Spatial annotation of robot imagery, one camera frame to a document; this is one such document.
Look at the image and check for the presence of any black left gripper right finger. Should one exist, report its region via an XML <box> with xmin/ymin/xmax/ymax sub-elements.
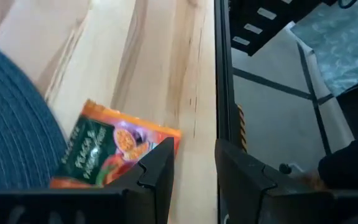
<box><xmin>214</xmin><ymin>139</ymin><xmax>358</xmax><ymax>224</ymax></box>

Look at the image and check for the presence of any black castor wheel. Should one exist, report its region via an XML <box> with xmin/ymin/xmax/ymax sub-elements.
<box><xmin>278</xmin><ymin>162</ymin><xmax>293</xmax><ymax>175</ymax></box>

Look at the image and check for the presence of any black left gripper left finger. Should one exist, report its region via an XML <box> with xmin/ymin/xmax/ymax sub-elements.
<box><xmin>0</xmin><ymin>138</ymin><xmax>175</xmax><ymax>224</ymax></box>

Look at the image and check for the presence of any round dark blue woven placemat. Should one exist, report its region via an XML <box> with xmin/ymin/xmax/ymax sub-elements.
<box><xmin>0</xmin><ymin>39</ymin><xmax>68</xmax><ymax>192</ymax></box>

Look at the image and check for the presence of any black rounded chair seat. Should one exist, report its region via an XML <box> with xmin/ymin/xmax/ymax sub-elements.
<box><xmin>318</xmin><ymin>72</ymin><xmax>358</xmax><ymax>190</ymax></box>

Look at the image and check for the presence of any yellow black warning sticker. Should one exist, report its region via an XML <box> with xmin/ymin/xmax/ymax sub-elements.
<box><xmin>237</xmin><ymin>104</ymin><xmax>248</xmax><ymax>153</ymax></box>

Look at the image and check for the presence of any red Ahmad peach tea packet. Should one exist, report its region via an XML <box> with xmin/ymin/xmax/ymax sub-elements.
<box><xmin>50</xmin><ymin>99</ymin><xmax>182</xmax><ymax>190</ymax></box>

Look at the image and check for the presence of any black panel with white strips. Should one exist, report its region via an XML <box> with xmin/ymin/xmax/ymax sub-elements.
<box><xmin>229</xmin><ymin>0</ymin><xmax>338</xmax><ymax>57</ymax></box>

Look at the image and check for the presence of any black aluminium table frame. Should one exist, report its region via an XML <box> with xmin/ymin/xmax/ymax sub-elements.
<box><xmin>213</xmin><ymin>0</ymin><xmax>249</xmax><ymax>224</ymax></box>

